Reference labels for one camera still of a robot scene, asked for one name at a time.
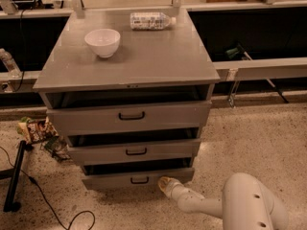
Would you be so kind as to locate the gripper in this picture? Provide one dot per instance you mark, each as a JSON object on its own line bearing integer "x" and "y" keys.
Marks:
{"x": 175, "y": 188}

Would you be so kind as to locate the grey bottom drawer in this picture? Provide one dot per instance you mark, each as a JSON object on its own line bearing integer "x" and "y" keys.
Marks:
{"x": 112, "y": 179}

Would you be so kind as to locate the grey drawer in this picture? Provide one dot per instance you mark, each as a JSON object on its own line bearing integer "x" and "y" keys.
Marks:
{"x": 127, "y": 118}
{"x": 112, "y": 179}
{"x": 134, "y": 152}

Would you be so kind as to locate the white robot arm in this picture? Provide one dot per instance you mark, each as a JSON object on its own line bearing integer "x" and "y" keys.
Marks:
{"x": 246, "y": 203}

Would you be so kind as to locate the grey middle drawer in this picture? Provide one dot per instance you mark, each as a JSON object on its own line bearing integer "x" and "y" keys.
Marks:
{"x": 134, "y": 152}

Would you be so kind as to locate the grey drawer cabinet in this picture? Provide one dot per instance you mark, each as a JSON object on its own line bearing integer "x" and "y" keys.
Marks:
{"x": 129, "y": 104}

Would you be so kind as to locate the grey top drawer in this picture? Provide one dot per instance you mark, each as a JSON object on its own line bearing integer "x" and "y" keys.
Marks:
{"x": 127, "y": 118}

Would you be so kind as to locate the dark green snack bag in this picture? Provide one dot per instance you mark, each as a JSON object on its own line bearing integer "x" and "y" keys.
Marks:
{"x": 57, "y": 148}

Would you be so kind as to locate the colourful snack bag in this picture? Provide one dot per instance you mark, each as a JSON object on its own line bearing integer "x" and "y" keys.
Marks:
{"x": 36, "y": 130}

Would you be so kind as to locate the white ceramic bowl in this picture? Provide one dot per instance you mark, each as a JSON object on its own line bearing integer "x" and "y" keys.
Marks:
{"x": 103, "y": 42}

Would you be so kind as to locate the clear plastic water bottle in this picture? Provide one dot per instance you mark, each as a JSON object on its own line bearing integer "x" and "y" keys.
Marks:
{"x": 152, "y": 21}

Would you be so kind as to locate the clear bottle at left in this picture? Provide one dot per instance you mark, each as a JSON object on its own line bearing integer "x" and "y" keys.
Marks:
{"x": 7, "y": 59}

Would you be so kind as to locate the green handled tool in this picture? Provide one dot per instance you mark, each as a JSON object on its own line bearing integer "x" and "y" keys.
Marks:
{"x": 239, "y": 49}

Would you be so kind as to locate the grey metal rail frame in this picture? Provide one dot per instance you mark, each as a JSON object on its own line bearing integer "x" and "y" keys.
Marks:
{"x": 255, "y": 68}

